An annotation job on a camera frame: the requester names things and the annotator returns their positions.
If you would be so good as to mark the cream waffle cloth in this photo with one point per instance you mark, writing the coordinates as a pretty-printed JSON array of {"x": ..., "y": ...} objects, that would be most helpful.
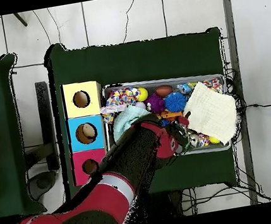
[{"x": 210, "y": 112}]

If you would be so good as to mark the brown toy football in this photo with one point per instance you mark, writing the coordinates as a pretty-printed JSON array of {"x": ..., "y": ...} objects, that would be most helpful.
[{"x": 164, "y": 90}]

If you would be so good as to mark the wooden box with three holes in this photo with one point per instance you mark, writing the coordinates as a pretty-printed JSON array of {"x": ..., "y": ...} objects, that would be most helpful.
[{"x": 94, "y": 108}]

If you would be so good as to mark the purple spiky toy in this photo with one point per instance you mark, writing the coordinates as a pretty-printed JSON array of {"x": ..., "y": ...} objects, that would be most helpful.
[{"x": 155, "y": 103}]

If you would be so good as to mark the yellow ball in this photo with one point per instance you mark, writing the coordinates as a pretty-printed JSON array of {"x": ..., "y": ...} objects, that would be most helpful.
[{"x": 143, "y": 94}]

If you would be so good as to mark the white baseball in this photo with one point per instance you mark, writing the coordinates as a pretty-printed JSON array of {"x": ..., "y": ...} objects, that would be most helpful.
[{"x": 140, "y": 105}]

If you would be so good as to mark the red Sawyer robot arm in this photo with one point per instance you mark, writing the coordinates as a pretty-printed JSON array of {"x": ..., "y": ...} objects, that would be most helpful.
[{"x": 101, "y": 199}]

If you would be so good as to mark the grey round floor base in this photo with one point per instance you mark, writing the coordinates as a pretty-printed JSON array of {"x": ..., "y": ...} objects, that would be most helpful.
[{"x": 43, "y": 182}]

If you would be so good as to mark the shallow silver mesh bin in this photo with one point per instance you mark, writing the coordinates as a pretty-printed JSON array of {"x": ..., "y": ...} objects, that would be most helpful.
[{"x": 201, "y": 150}]

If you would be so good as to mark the blue spiky ball with eyes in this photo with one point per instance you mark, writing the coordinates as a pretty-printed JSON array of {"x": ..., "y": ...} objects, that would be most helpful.
[{"x": 175, "y": 102}]

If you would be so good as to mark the beige rounded object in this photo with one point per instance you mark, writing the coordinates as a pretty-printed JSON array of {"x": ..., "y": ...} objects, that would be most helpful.
[{"x": 89, "y": 131}]

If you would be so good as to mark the mint waffle cloth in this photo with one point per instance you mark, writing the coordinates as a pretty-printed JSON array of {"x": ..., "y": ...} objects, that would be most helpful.
[{"x": 126, "y": 119}]

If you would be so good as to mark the black stand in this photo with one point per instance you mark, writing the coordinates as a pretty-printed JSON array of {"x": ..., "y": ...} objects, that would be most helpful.
[{"x": 46, "y": 119}]

